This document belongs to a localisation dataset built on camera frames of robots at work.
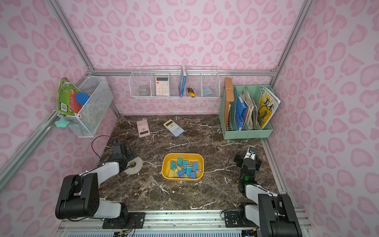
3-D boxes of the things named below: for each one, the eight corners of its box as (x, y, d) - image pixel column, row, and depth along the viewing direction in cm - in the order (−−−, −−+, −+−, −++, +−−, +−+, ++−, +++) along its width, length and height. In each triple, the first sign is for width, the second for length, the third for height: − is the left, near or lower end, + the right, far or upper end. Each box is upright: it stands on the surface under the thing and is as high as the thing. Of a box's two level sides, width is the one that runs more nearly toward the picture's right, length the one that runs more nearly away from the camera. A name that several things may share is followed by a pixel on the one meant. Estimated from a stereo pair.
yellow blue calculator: (163, 125, 116) (162, 124, 114) (170, 120, 119) (170, 118, 118) (176, 137, 108) (176, 136, 107) (184, 131, 112) (184, 130, 110)
